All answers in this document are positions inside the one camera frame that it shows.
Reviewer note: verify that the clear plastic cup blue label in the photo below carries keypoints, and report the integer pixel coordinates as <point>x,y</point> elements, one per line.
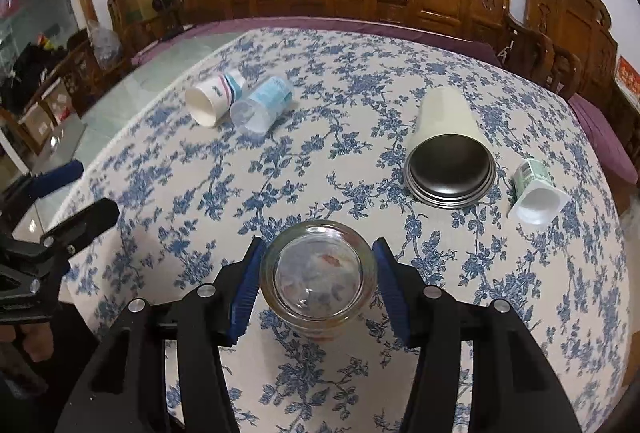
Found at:
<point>262,105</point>

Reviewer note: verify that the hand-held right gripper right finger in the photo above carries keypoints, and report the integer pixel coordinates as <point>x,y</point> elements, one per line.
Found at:
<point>393,295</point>

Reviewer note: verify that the red wall sign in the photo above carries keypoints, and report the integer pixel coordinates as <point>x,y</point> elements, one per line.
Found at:
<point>629,74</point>

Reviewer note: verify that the long purple seat cushion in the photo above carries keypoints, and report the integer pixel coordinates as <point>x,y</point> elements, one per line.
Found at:
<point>350,25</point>

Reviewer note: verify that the blue floral tablecloth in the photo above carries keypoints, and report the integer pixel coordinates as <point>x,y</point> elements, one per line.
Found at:
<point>320,163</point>

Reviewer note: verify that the dark wooden side chair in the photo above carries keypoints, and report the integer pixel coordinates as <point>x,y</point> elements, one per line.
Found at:
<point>87,73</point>

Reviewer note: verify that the clear plastic bag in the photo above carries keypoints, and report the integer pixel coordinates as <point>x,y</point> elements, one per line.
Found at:
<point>106,45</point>

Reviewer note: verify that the carved wooden chair back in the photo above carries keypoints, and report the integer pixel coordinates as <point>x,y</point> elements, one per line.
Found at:
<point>575,28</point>

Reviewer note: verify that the cream metal tumbler cup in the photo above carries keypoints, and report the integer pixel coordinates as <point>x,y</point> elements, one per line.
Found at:
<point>447,148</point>

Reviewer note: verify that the clear glass cup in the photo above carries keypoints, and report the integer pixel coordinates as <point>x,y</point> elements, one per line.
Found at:
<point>318,275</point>

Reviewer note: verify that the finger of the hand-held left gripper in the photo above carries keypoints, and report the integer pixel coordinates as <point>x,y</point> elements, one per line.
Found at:
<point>52,177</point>
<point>85,220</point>

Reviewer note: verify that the small white cup green label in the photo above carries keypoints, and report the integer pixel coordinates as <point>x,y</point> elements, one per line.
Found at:
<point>537,193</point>

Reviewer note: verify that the white striped paper cup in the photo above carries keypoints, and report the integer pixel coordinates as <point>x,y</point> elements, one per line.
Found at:
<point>212,95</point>

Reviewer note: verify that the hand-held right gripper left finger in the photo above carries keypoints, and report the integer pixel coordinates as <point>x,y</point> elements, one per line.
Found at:
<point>246,295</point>

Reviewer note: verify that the person's left hand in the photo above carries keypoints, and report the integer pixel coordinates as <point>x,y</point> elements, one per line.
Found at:
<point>37,343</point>

